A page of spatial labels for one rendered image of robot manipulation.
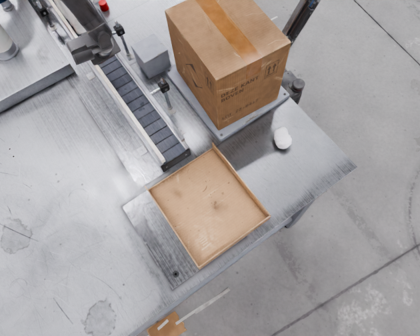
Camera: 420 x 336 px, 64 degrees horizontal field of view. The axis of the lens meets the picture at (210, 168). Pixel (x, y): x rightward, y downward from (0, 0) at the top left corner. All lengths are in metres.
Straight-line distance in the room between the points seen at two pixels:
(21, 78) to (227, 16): 0.78
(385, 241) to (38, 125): 1.74
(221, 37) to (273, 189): 0.48
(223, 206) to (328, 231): 1.01
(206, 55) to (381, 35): 1.96
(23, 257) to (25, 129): 0.45
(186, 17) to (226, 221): 0.61
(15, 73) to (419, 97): 2.23
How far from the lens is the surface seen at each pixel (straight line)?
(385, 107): 2.40
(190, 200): 1.05
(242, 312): 1.84
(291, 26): 1.70
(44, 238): 1.16
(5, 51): 1.48
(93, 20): 0.99
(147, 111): 1.16
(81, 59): 1.09
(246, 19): 1.04
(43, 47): 1.48
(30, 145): 1.31
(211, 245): 1.02
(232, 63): 0.93
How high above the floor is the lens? 1.83
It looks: 67 degrees down
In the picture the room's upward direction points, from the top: 7 degrees counter-clockwise
